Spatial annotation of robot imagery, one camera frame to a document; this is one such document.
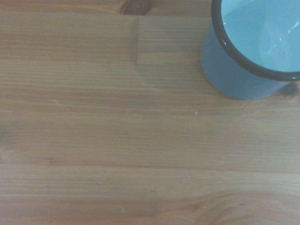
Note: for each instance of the blue enamel mug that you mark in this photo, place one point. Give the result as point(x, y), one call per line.
point(255, 35)

